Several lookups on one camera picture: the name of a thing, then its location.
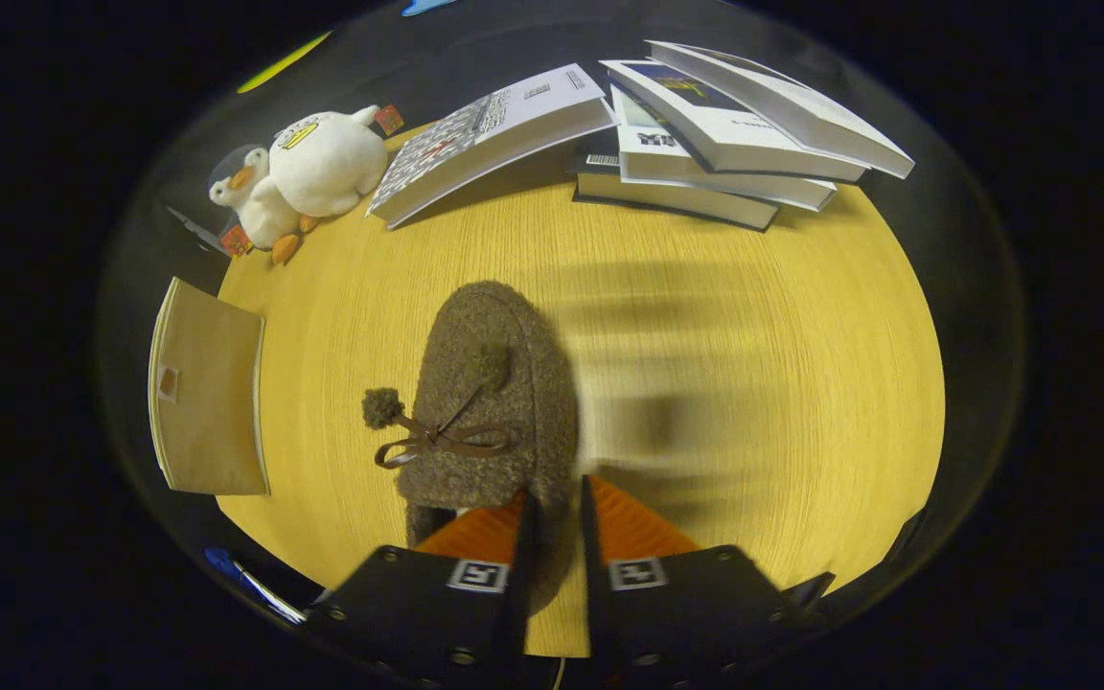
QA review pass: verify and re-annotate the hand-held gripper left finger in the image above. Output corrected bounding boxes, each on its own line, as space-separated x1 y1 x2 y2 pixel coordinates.
306 489 541 686

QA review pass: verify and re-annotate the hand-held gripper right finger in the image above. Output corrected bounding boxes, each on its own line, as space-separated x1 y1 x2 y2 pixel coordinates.
579 475 802 686

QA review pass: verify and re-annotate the brown fuzzy slipper shoe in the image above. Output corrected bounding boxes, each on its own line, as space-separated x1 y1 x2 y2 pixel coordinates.
362 280 580 614

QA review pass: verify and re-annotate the beige fabric storage box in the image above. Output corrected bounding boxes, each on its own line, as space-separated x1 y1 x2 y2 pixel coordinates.
148 277 271 497

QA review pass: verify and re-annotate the dark cover book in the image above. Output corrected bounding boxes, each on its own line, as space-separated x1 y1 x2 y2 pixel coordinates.
571 127 781 233

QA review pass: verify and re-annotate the white book black lettering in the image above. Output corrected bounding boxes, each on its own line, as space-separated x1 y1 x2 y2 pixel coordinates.
609 84 839 213

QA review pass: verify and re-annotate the grey penguin plush toy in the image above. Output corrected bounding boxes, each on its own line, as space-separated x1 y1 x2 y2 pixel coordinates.
207 144 321 266

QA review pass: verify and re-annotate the grey patterned book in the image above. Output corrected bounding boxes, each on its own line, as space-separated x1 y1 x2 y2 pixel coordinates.
367 63 616 231

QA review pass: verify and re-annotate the white duck plush toy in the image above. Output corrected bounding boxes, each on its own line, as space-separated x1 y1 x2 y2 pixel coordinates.
267 103 390 219

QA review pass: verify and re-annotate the white book dark picture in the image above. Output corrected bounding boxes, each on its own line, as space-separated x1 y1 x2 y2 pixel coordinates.
645 40 916 180

